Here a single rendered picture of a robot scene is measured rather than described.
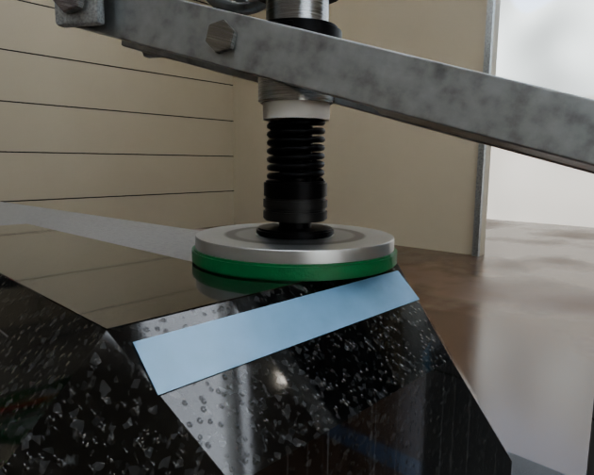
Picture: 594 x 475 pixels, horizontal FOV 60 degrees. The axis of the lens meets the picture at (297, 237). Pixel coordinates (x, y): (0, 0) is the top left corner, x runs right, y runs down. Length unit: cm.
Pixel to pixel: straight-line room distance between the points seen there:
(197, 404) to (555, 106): 36
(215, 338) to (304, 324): 9
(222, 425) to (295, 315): 12
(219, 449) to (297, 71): 33
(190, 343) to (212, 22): 31
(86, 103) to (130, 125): 59
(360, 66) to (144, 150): 632
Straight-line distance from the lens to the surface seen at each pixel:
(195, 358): 36
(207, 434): 34
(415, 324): 53
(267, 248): 47
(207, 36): 53
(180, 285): 45
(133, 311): 38
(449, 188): 564
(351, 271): 47
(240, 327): 39
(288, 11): 54
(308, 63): 50
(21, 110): 613
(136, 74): 679
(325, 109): 54
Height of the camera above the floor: 93
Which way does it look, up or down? 8 degrees down
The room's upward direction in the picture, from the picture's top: 1 degrees clockwise
